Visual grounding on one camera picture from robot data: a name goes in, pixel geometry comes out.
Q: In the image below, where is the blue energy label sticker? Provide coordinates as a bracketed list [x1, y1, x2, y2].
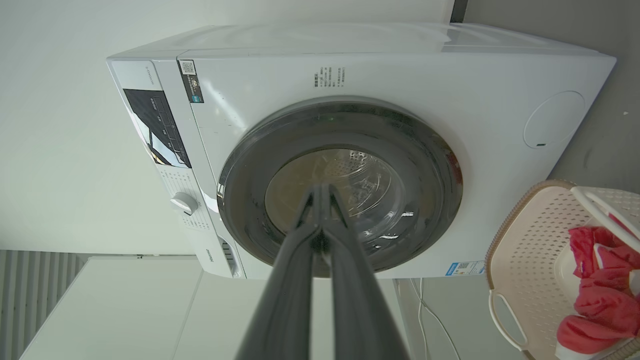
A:
[446, 260, 486, 277]

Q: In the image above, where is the round white filter cover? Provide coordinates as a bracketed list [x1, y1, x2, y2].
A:
[523, 90, 586, 149]

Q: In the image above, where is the washer door glass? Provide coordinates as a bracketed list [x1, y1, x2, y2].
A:
[217, 96, 464, 279]

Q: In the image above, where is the red and white garment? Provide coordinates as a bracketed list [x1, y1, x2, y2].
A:
[556, 225, 640, 355]

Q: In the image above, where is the black baseboard strip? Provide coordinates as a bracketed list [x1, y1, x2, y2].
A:
[449, 0, 469, 24]

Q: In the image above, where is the black QR code sticker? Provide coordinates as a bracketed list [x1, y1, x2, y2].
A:
[178, 60, 205, 104]

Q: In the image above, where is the white power cable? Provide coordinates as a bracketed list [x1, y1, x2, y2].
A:
[409, 278, 462, 360]

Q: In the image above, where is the black control display panel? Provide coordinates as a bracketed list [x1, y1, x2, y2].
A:
[123, 89, 192, 169]

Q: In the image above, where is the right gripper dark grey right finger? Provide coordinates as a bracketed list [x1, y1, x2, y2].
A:
[321, 183, 410, 360]

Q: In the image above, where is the white front-load washing machine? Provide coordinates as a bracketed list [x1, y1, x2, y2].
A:
[106, 22, 617, 280]

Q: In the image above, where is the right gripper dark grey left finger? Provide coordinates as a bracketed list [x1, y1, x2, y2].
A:
[235, 184, 322, 360]

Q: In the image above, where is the white control knob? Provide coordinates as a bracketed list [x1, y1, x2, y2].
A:
[170, 192, 199, 216]

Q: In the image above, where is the grey slatted radiator panel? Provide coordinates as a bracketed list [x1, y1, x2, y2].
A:
[0, 249, 84, 360]

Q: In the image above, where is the beige perforated laundry basket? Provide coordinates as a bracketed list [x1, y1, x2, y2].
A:
[485, 180, 640, 360]

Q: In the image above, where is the white cabinet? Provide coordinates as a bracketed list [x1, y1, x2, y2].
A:
[20, 256, 417, 360]

